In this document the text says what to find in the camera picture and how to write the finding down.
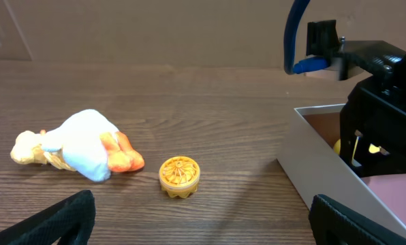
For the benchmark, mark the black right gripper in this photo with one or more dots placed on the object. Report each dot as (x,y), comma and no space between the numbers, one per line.
(373,121)

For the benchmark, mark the yellow round wheel toy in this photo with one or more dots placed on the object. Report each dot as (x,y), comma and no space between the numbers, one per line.
(179,177)

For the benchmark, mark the yellow blue toy ball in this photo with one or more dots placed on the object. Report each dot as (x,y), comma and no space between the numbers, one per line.
(337,147)

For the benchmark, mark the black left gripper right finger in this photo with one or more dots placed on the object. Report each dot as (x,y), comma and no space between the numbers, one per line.
(332,223)

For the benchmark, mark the white orange plush duck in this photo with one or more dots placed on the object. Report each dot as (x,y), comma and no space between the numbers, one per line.
(87,143)

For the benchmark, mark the white cardboard box pink inside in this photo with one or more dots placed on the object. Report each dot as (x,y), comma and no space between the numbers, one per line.
(314,168)

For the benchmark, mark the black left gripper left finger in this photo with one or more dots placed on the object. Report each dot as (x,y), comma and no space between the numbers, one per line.
(70,222)

